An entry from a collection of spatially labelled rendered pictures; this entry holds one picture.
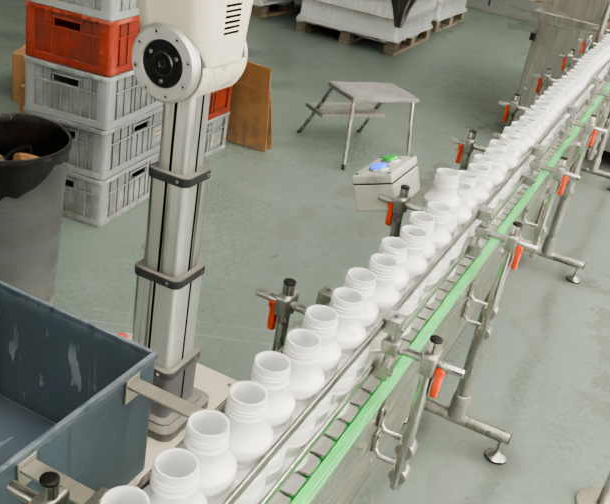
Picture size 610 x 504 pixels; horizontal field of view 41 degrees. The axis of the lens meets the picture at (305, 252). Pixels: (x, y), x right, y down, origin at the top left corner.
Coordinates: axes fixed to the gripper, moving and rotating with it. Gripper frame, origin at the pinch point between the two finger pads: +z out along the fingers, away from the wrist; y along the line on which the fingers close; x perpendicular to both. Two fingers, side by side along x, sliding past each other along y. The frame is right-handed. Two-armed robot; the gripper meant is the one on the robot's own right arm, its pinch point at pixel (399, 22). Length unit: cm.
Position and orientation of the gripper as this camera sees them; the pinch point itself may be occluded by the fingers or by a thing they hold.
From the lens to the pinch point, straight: 128.7
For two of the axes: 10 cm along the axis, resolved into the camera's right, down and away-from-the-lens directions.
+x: 4.3, -3.4, 8.4
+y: 8.9, 3.2, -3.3
